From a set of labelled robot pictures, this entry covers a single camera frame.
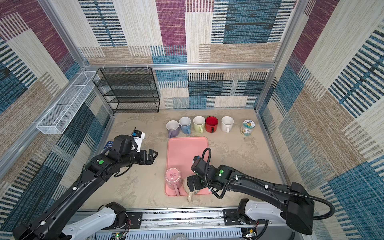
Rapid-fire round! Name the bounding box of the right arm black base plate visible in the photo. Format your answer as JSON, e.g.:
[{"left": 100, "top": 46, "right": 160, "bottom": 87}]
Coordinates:
[{"left": 222, "top": 209, "right": 249, "bottom": 226}]

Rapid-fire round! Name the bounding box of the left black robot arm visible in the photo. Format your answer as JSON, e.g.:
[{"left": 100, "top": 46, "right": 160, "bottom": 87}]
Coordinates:
[{"left": 13, "top": 131, "right": 158, "bottom": 240}]

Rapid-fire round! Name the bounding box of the light green ceramic mug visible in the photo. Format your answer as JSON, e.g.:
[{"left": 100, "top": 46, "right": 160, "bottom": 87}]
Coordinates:
[{"left": 193, "top": 116, "right": 206, "bottom": 134}]

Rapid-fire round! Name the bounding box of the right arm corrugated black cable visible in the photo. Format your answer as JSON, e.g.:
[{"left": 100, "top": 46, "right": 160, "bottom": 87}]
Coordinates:
[{"left": 200, "top": 147, "right": 336, "bottom": 240}]

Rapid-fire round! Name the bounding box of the green lidded yogurt cup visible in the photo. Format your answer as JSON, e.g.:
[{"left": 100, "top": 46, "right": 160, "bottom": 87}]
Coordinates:
[{"left": 240, "top": 120, "right": 256, "bottom": 136}]

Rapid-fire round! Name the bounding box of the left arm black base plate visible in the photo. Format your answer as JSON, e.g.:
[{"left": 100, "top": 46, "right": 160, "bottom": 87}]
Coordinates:
[{"left": 122, "top": 212, "right": 143, "bottom": 231}]

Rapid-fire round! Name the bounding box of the purple ceramic mug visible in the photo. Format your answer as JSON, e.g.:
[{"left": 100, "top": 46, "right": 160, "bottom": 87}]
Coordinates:
[{"left": 166, "top": 120, "right": 180, "bottom": 139}]

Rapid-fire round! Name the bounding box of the white ceramic mug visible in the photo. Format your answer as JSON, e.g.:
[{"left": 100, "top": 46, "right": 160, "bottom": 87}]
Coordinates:
[{"left": 221, "top": 116, "right": 234, "bottom": 133}]

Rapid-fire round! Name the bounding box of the blue treehouse paperback book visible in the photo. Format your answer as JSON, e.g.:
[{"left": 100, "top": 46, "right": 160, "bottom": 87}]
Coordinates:
[{"left": 103, "top": 141, "right": 114, "bottom": 151}]

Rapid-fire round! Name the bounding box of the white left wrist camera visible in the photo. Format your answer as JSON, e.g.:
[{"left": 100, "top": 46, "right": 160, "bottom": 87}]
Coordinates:
[{"left": 132, "top": 128, "right": 145, "bottom": 153}]

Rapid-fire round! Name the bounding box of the pink ghost pattern mug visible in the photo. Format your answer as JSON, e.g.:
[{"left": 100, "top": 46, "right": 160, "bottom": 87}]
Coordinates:
[{"left": 165, "top": 168, "right": 183, "bottom": 197}]

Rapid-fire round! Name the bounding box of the blue dotted ceramic mug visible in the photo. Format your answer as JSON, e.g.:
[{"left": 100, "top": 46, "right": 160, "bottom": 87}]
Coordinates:
[{"left": 179, "top": 117, "right": 192, "bottom": 135}]

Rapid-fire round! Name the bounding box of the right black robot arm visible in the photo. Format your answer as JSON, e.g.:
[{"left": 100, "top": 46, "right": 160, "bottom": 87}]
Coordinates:
[{"left": 207, "top": 165, "right": 315, "bottom": 235}]

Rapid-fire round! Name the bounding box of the pink plastic tray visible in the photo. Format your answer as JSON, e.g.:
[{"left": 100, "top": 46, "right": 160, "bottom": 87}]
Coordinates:
[{"left": 166, "top": 137, "right": 209, "bottom": 180}]

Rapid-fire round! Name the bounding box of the red ceramic mug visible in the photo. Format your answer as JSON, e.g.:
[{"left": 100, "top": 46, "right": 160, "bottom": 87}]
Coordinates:
[{"left": 206, "top": 116, "right": 219, "bottom": 134}]

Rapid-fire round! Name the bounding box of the white wire mesh basket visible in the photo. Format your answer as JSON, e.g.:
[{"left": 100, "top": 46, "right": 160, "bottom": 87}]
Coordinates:
[{"left": 36, "top": 71, "right": 96, "bottom": 135}]

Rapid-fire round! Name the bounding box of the black wire mesh shelf rack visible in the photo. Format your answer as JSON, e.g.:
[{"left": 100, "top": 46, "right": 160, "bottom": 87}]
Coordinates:
[{"left": 93, "top": 67, "right": 161, "bottom": 114}]

